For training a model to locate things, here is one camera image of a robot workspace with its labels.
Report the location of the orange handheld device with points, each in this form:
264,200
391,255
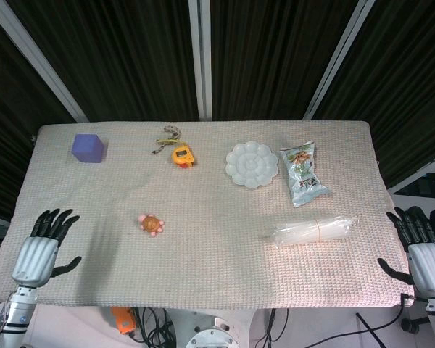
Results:
123,320

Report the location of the black curtain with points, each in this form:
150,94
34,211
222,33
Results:
130,58

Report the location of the white aluminium frame post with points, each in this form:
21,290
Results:
335,59
200,59
36,59

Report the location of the purple cube block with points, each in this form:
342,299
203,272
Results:
88,148

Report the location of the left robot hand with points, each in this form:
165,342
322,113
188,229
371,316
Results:
36,252

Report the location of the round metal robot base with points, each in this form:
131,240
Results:
212,335

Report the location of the small orange turtle toy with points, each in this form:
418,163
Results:
151,224

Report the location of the green snack packet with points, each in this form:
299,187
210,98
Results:
302,174

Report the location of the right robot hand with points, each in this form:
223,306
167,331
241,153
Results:
426,257

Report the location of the yellow tape measure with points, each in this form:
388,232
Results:
183,156

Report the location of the white flower-shaped palette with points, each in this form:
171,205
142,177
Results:
252,165

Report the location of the clear plastic straw bundle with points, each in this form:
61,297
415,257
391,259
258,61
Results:
311,230

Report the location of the table with beige knit cloth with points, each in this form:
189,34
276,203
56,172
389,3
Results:
210,224

